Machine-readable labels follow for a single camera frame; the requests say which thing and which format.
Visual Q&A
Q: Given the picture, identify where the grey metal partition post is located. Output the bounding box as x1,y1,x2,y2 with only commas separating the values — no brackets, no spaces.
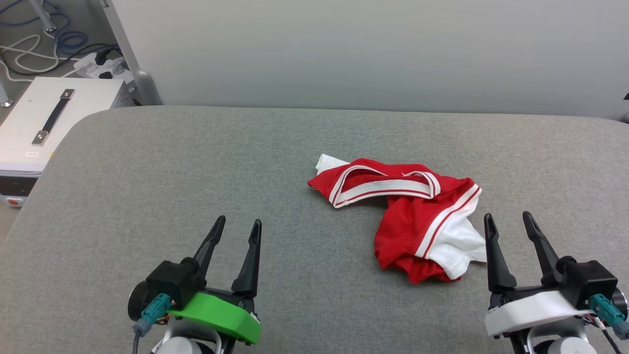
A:
101,0,163,106

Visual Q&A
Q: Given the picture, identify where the black box carry handle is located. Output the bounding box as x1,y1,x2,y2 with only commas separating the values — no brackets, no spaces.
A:
31,88,76,147

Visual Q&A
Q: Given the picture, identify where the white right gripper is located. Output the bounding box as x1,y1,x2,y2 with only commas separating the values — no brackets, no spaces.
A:
484,211,595,338

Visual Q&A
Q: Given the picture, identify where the blue floor cable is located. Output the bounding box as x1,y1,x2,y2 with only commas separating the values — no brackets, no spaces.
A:
0,0,90,56

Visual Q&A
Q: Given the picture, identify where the arm cable teal connector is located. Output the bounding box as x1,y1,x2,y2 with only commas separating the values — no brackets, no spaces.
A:
132,294,172,354
587,294,629,354

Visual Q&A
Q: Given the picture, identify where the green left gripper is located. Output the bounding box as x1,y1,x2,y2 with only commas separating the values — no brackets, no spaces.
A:
167,215,263,345

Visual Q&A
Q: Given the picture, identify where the left arm cable teal connector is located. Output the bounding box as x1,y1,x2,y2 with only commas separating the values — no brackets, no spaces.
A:
132,294,172,354

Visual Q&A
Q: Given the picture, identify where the right arm cable teal connector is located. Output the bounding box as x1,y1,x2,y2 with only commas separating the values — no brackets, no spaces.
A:
587,294,629,354

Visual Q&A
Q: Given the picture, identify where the red and white shirt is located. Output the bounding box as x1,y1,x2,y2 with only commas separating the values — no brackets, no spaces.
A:
308,153,488,285

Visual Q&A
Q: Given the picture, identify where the white power strip with cables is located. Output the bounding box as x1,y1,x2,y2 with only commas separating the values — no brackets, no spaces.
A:
0,42,123,77

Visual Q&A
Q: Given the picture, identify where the white metal equipment box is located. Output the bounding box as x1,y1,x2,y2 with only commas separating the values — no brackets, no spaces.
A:
0,76,136,208

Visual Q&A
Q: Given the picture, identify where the white floor cable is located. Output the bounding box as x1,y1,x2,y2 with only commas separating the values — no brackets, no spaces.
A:
0,33,79,83

